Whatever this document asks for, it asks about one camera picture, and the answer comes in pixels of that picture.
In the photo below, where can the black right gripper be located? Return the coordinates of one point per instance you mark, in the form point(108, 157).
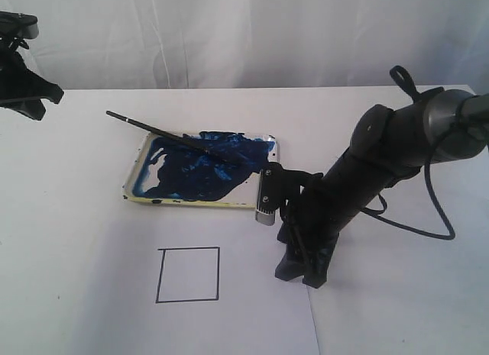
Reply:
point(315, 207)

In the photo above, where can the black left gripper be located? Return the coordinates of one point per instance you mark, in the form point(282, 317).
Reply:
point(23, 90)

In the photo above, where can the black paintbrush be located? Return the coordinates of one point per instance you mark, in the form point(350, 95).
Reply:
point(190, 143)

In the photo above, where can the white paper with drawn square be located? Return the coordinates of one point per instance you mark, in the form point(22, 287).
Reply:
point(192, 286)

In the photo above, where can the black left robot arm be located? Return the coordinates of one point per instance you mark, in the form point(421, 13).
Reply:
point(16, 30)

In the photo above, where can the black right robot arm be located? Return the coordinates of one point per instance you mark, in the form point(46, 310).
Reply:
point(387, 146)

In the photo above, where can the white tray with blue paint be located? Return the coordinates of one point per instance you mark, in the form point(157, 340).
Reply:
point(169, 174)

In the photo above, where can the white backdrop curtain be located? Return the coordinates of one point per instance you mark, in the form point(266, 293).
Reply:
point(188, 44)

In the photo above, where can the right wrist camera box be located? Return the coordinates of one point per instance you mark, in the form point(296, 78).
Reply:
point(268, 194)

